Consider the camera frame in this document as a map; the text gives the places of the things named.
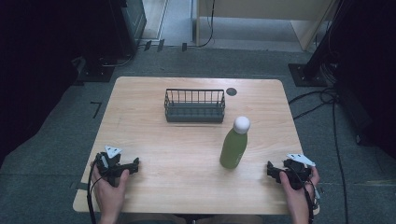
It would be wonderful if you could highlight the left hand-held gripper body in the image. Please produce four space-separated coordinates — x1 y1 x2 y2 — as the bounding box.
94 145 124 188

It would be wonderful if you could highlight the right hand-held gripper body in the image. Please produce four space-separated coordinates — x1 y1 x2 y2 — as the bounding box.
281 152 317 191

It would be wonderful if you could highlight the green bottle with white cap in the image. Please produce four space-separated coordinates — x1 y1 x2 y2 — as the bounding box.
219 116 251 170

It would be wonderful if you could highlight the dark wire basket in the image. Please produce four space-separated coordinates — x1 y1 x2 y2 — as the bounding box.
163 88 226 124

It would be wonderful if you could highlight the person's right hand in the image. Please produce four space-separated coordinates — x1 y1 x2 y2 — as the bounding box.
278 166 321 217

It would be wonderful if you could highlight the person's left hand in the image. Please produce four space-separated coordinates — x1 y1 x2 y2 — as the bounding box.
91 168 131 219

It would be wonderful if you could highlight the dark equipment cabinet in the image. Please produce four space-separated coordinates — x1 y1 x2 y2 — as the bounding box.
120 0 148 50

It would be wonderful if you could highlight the light wooden cabinet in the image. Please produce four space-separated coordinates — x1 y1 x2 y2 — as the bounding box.
195 0 339 52

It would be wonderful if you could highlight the right hand-held gripper cable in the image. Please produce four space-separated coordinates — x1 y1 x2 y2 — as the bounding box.
292 169 316 224

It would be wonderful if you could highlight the hand-held gripper cable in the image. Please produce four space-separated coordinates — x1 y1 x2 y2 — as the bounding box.
292 169 316 224
86 161 104 224

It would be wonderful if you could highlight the left hand-held gripper cable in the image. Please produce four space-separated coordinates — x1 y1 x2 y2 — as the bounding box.
86 161 104 224

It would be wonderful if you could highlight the black floor cable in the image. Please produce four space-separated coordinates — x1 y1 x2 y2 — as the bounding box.
288 87 350 224

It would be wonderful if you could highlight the black stand with base plate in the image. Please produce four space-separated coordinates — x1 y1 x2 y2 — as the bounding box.
76 0 138 84
287 0 359 88

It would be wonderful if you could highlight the thin black hanging cable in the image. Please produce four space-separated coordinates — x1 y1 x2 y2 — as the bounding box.
195 0 217 49

